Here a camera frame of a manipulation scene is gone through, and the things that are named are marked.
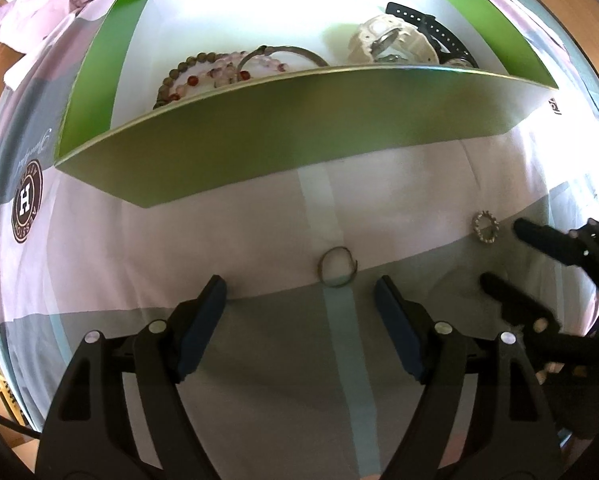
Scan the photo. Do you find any pink bead bracelet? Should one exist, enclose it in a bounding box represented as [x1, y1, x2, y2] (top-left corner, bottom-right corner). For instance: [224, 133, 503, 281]
[176, 50, 291, 101]

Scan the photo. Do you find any black strap wristwatch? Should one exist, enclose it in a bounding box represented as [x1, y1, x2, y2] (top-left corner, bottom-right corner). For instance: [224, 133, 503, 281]
[385, 2, 478, 68]

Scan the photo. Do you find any cream white wristwatch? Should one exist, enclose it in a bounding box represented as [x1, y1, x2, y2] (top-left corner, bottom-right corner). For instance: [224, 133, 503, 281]
[348, 14, 439, 65]

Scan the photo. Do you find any plaid patchwork bed sheet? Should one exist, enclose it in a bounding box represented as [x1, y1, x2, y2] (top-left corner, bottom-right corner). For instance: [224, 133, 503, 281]
[0, 0, 599, 479]

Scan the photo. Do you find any green cardboard box tray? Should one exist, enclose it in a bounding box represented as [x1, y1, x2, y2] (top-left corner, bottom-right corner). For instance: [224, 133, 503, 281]
[56, 0, 555, 207]

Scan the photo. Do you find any small sparkly silver ring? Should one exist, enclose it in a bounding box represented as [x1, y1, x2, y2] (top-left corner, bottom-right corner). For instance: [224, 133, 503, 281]
[471, 210, 501, 246]

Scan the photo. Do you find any thin metal ring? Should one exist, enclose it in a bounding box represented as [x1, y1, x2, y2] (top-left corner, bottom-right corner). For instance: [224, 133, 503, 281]
[317, 245, 359, 290]

